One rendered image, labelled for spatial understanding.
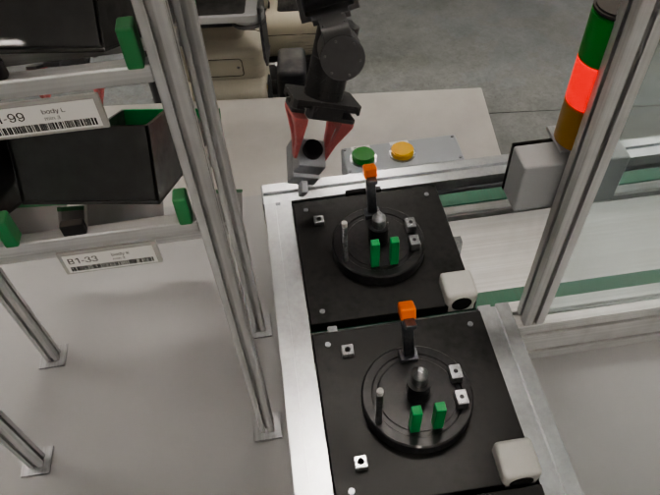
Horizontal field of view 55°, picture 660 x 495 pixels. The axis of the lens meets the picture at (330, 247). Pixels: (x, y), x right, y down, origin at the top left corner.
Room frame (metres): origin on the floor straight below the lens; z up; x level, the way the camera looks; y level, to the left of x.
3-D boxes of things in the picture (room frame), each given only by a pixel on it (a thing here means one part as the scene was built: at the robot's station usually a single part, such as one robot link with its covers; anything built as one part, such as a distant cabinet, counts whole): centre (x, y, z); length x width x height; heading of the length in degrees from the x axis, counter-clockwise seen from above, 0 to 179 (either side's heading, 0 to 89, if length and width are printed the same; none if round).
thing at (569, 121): (0.51, -0.27, 1.28); 0.05 x 0.05 x 0.05
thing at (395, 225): (0.61, -0.07, 0.98); 0.14 x 0.14 x 0.02
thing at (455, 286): (0.52, -0.18, 0.97); 0.05 x 0.05 x 0.04; 5
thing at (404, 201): (0.61, -0.07, 0.96); 0.24 x 0.24 x 0.02; 5
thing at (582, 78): (0.51, -0.27, 1.33); 0.05 x 0.05 x 0.05
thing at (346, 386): (0.36, -0.10, 1.01); 0.24 x 0.24 x 0.13; 5
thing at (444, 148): (0.83, -0.14, 0.93); 0.21 x 0.07 x 0.06; 95
